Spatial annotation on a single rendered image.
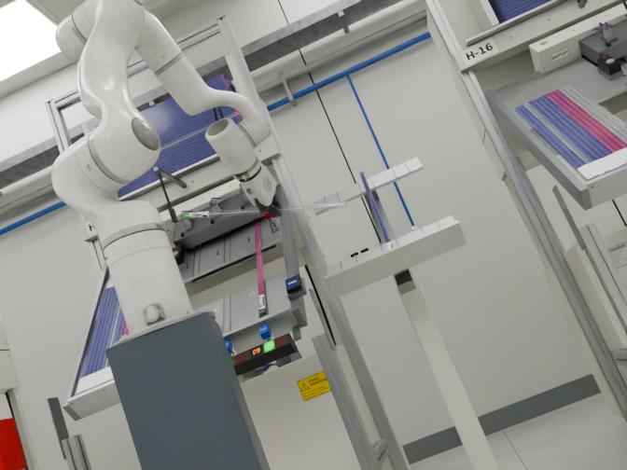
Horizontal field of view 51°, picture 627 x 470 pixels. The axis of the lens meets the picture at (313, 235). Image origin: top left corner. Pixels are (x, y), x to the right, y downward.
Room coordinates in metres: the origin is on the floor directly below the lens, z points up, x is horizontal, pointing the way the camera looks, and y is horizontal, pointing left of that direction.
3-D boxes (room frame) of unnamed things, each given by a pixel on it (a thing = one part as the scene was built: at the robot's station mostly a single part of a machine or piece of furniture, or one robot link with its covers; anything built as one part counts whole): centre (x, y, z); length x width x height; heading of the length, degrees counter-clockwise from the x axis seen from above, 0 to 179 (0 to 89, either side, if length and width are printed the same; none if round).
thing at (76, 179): (1.20, 0.35, 1.00); 0.19 x 0.12 x 0.24; 66
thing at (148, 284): (1.19, 0.32, 0.79); 0.19 x 0.19 x 0.18
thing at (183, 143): (2.24, 0.33, 1.52); 0.51 x 0.13 x 0.27; 83
